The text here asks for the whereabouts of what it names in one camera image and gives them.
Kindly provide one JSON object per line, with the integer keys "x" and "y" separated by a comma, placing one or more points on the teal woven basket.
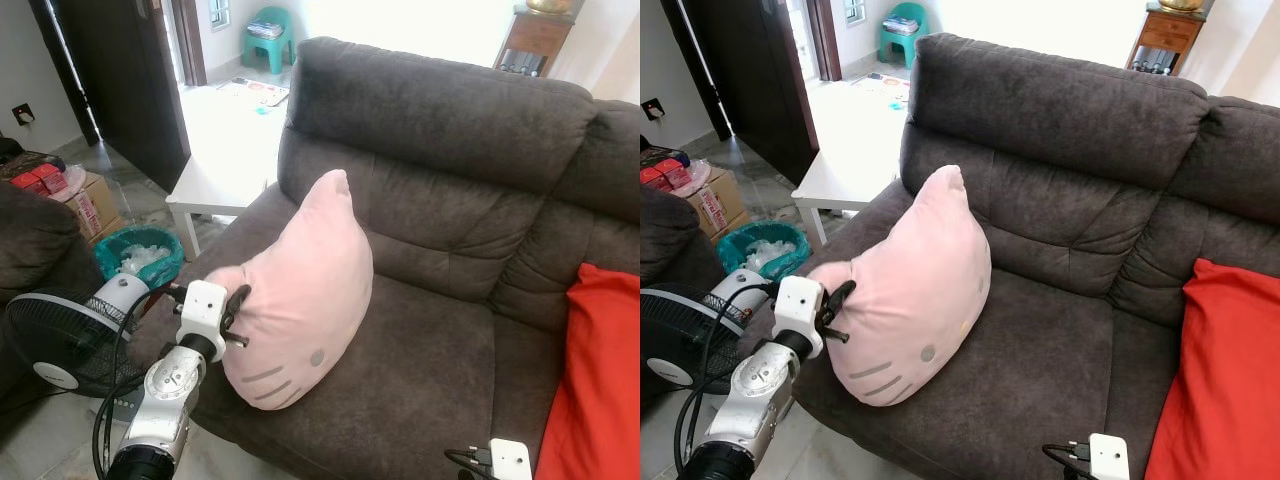
{"x": 735, "y": 255}
{"x": 115, "y": 262}

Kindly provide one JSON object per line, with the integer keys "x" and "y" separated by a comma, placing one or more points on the window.
{"x": 854, "y": 10}
{"x": 219, "y": 12}

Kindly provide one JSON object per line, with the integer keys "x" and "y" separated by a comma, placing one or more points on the white side table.
{"x": 850, "y": 170}
{"x": 225, "y": 170}

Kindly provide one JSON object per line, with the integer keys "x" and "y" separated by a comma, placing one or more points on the dark wooden door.
{"x": 760, "y": 80}
{"x": 130, "y": 80}

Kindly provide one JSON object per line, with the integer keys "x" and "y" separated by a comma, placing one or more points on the brown wooden cabinet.
{"x": 535, "y": 40}
{"x": 1165, "y": 38}

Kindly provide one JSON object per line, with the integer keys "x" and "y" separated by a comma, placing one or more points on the white crumpled plastic bags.
{"x": 145, "y": 258}
{"x": 768, "y": 252}

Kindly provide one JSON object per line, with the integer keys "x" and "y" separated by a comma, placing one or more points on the black and white floor fan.
{"x": 670, "y": 335}
{"x": 60, "y": 340}

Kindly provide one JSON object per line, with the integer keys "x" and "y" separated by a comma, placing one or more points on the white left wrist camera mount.
{"x": 797, "y": 312}
{"x": 200, "y": 310}

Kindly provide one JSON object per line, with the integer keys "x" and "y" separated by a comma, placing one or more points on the colourful floor mat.
{"x": 255, "y": 92}
{"x": 882, "y": 86}

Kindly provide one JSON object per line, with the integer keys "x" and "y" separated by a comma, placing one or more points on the teal plastic chair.
{"x": 268, "y": 45}
{"x": 903, "y": 38}

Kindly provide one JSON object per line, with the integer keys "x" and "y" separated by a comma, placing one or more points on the cardboard box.
{"x": 720, "y": 205}
{"x": 95, "y": 205}

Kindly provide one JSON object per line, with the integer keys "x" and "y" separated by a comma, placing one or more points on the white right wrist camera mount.
{"x": 510, "y": 460}
{"x": 1108, "y": 458}

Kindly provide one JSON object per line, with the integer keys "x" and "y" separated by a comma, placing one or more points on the brass vase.
{"x": 550, "y": 5}
{"x": 1182, "y": 4}

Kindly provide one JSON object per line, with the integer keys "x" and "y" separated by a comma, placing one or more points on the pink cat face pillow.
{"x": 920, "y": 290}
{"x": 305, "y": 290}

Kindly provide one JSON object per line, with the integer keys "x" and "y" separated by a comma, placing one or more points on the black wall socket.
{"x": 654, "y": 108}
{"x": 23, "y": 114}

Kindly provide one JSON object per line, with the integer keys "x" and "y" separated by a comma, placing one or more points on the dark grey armchair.
{"x": 670, "y": 240}
{"x": 35, "y": 250}

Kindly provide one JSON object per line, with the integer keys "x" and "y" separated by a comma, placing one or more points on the dark grey fabric sofa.
{"x": 1080, "y": 200}
{"x": 450, "y": 200}

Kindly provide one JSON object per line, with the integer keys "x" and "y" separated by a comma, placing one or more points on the red pillow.
{"x": 1225, "y": 380}
{"x": 595, "y": 380}

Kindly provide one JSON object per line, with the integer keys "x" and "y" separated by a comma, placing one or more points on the red packets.
{"x": 665, "y": 172}
{"x": 40, "y": 180}

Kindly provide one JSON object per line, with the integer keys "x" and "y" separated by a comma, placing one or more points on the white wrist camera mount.
{"x": 797, "y": 312}
{"x": 510, "y": 460}
{"x": 1108, "y": 458}
{"x": 200, "y": 310}

